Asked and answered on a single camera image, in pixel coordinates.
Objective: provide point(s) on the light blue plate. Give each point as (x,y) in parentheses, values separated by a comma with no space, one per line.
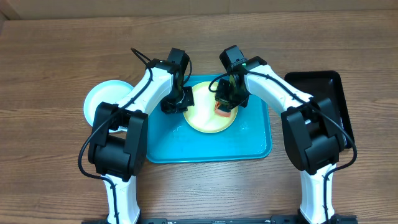
(110,91)

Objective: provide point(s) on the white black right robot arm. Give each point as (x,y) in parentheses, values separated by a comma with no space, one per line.
(312,136)

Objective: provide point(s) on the yellow plate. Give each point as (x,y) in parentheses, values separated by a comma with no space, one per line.
(202,115)

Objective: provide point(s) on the red sponge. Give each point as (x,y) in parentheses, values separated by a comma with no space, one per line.
(222,110)

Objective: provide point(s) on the black tray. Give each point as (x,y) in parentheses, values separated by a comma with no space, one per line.
(324,84)

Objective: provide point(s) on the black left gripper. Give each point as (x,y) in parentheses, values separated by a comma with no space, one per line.
(189,100)

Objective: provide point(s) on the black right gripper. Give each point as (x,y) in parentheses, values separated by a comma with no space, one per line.
(225,98)

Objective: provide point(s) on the teal plastic tray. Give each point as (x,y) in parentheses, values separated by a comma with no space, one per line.
(172,140)

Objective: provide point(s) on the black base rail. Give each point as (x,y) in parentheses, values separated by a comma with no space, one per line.
(275,219)

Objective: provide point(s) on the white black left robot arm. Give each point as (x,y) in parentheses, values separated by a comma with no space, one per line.
(117,145)

